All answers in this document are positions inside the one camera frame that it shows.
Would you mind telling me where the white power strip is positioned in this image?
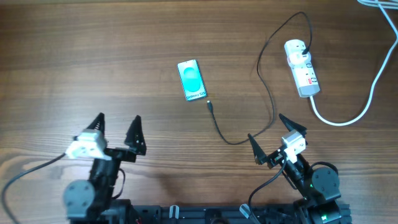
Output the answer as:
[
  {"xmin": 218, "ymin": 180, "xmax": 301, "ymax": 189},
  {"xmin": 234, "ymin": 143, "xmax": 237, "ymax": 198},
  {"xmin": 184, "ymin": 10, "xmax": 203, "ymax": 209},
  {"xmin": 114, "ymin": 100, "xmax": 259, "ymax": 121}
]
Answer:
[{"xmin": 284, "ymin": 39, "xmax": 320, "ymax": 98}]

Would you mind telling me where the black USB charger cable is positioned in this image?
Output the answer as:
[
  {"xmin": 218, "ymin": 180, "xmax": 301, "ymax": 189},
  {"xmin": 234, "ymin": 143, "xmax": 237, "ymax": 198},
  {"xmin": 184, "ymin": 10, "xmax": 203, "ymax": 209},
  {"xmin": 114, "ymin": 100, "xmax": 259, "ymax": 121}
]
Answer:
[{"xmin": 206, "ymin": 11, "xmax": 313, "ymax": 146}]

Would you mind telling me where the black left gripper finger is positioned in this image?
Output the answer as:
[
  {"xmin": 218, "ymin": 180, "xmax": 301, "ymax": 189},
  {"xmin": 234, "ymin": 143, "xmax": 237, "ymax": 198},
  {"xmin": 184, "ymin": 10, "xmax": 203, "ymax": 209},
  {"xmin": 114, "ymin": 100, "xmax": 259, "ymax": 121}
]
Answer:
[
  {"xmin": 124, "ymin": 115, "xmax": 147, "ymax": 156},
  {"xmin": 87, "ymin": 113, "xmax": 105, "ymax": 133}
]

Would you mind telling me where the black left camera cable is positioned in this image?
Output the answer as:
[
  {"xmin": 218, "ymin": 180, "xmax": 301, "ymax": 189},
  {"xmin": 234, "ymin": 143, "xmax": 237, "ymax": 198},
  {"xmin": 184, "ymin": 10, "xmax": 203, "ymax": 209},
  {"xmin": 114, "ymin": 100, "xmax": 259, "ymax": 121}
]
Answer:
[{"xmin": 1, "ymin": 152, "xmax": 67, "ymax": 224}]

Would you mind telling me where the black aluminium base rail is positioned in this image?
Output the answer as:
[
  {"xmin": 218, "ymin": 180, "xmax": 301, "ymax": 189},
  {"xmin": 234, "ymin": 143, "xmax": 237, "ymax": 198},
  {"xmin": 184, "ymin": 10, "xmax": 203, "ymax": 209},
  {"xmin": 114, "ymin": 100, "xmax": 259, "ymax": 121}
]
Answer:
[{"xmin": 124, "ymin": 203, "xmax": 352, "ymax": 224}]

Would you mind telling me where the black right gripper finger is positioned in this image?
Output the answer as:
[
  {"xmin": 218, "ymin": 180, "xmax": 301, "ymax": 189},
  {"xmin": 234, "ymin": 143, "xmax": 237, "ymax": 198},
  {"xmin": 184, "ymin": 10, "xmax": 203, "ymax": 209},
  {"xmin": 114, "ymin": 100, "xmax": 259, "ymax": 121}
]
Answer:
[
  {"xmin": 248, "ymin": 134, "xmax": 267, "ymax": 165},
  {"xmin": 279, "ymin": 113, "xmax": 307, "ymax": 137}
]

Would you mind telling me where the black right camera cable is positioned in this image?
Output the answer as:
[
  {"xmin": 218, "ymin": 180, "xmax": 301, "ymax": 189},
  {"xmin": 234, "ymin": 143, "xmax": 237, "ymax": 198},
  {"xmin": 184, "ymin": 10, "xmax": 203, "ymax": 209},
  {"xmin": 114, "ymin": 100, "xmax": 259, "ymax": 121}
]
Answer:
[{"xmin": 248, "ymin": 155, "xmax": 287, "ymax": 224}]

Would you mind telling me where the white cables top right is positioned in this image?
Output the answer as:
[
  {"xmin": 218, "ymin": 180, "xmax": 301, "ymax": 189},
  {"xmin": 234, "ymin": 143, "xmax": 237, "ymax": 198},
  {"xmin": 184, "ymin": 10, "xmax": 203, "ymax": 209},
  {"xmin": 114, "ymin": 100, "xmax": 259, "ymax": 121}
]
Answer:
[{"xmin": 356, "ymin": 0, "xmax": 398, "ymax": 10}]

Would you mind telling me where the black camera cable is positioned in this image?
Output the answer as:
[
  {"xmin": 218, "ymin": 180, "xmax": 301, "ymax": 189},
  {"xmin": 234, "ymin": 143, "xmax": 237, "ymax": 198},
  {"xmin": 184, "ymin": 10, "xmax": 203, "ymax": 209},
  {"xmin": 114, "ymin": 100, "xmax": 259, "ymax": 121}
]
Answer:
[
  {"xmin": 1, "ymin": 152, "xmax": 67, "ymax": 224},
  {"xmin": 248, "ymin": 155, "xmax": 287, "ymax": 224}
]

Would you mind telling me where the white power strip cord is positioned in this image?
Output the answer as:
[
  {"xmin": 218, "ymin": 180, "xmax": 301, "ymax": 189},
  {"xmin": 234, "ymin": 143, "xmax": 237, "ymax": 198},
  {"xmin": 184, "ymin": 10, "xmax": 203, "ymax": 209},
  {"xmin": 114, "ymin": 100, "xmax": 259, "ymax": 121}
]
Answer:
[{"xmin": 309, "ymin": 0, "xmax": 398, "ymax": 127}]

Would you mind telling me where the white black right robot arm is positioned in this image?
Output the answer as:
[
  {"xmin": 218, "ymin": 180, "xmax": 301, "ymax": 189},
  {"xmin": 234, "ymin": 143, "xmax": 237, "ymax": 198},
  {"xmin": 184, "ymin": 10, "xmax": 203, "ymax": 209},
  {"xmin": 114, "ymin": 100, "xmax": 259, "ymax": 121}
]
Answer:
[{"xmin": 247, "ymin": 114, "xmax": 343, "ymax": 223}]

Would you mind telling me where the teal screen smartphone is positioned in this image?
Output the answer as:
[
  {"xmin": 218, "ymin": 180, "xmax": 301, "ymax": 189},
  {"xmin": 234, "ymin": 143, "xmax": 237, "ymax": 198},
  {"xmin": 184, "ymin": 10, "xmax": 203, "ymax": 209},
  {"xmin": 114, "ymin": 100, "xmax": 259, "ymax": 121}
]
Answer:
[{"xmin": 177, "ymin": 60, "xmax": 207, "ymax": 101}]

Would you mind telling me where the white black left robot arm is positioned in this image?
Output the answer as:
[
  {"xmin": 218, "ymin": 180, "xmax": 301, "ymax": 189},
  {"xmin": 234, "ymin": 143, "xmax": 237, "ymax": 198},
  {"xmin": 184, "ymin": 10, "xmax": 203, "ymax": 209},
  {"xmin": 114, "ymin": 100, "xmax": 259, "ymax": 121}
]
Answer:
[{"xmin": 63, "ymin": 113, "xmax": 147, "ymax": 223}]

